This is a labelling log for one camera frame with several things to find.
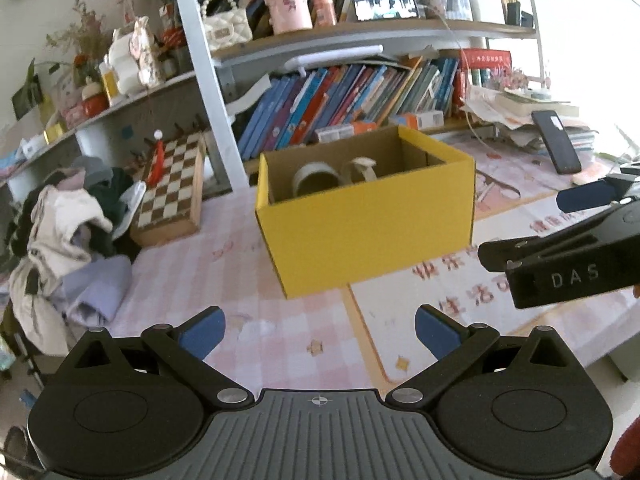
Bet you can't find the red book box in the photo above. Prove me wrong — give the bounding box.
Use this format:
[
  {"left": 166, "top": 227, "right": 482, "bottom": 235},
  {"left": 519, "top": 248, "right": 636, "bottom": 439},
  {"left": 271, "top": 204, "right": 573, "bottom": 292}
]
[{"left": 456, "top": 48, "right": 512, "bottom": 88}]

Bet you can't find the blue white medicine box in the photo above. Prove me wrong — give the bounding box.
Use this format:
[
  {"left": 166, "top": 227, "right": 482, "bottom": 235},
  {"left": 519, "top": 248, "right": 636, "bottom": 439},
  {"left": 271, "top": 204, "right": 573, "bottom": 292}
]
[{"left": 387, "top": 110, "right": 445, "bottom": 131}]

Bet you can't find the white tape roll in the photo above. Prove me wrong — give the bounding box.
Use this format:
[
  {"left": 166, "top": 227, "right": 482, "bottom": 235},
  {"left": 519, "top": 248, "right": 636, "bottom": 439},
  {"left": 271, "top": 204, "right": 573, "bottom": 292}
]
[{"left": 292, "top": 162, "right": 343, "bottom": 197}]

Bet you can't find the beige wrist watch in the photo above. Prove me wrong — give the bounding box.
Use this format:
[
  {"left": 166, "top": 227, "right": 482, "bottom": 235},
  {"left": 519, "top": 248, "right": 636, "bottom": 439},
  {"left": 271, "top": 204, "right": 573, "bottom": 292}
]
[{"left": 341, "top": 156, "right": 378, "bottom": 184}]

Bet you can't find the cartoon desk mat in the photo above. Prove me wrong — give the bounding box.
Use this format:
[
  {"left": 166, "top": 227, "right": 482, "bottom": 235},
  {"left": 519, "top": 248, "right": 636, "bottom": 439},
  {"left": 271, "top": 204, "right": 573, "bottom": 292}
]
[{"left": 345, "top": 160, "right": 639, "bottom": 390}]

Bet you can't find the white shelf post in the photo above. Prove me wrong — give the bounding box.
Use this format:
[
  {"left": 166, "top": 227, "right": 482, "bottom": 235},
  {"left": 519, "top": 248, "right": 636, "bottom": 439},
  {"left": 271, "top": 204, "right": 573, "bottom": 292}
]
[{"left": 177, "top": 0, "right": 248, "bottom": 192}]

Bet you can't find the white quilted handbag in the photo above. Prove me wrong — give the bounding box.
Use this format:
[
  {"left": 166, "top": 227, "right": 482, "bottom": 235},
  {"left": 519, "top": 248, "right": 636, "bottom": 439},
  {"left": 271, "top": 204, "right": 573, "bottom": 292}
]
[{"left": 201, "top": 0, "right": 253, "bottom": 53}]

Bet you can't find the orange white medicine box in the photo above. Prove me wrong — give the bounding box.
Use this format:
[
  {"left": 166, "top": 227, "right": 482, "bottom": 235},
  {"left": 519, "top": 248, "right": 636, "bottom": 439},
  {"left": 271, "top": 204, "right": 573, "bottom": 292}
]
[{"left": 314, "top": 122, "right": 378, "bottom": 143}]

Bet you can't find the phone on upper shelf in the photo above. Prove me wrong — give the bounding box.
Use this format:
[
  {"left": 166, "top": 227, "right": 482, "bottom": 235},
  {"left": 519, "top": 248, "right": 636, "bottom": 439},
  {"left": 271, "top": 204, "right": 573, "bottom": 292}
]
[{"left": 354, "top": 0, "right": 419, "bottom": 22}]

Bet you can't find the row of books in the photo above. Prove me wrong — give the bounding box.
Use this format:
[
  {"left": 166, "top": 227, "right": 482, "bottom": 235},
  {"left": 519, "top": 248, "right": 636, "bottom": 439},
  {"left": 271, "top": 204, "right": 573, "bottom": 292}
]
[{"left": 238, "top": 58, "right": 459, "bottom": 162}]

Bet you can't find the wooden chess board box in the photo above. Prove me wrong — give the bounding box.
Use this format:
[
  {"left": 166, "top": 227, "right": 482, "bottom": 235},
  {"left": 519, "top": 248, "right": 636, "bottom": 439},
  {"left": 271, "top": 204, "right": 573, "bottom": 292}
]
[{"left": 130, "top": 132, "right": 206, "bottom": 247}]

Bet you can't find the pile of clothes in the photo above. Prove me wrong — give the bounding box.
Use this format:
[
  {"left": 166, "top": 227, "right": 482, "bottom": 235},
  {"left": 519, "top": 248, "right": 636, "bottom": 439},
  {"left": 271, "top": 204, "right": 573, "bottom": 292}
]
[{"left": 6, "top": 156, "right": 148, "bottom": 356}]

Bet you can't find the yellow cardboard box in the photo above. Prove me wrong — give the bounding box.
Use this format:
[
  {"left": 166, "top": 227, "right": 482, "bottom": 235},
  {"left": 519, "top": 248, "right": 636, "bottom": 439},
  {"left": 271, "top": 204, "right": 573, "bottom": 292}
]
[{"left": 255, "top": 126, "right": 476, "bottom": 299}]

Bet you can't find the pile of papers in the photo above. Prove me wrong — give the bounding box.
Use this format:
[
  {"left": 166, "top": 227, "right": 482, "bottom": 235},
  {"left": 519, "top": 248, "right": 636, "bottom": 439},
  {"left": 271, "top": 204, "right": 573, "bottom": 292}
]
[{"left": 461, "top": 86, "right": 591, "bottom": 132}]

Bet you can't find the black smartphone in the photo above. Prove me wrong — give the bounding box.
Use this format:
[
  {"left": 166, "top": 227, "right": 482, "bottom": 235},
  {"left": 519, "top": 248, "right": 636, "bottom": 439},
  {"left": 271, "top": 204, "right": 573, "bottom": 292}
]
[{"left": 532, "top": 110, "right": 582, "bottom": 174}]

